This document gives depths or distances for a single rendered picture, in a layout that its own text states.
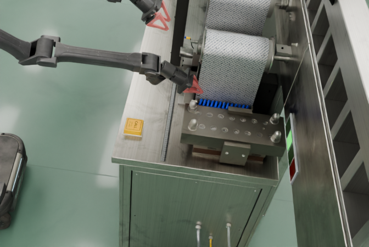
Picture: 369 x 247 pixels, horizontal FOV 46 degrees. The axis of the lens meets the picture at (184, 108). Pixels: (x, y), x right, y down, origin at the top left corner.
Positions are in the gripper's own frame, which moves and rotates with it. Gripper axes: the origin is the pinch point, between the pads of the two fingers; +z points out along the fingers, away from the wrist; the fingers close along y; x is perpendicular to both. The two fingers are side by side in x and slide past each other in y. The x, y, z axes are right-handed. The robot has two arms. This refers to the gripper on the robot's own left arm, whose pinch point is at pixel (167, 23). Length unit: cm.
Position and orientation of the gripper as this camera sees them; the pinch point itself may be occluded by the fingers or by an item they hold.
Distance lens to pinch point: 159.8
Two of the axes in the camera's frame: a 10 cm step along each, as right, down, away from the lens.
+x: 7.2, -4.4, -5.3
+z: 6.9, 5.6, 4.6
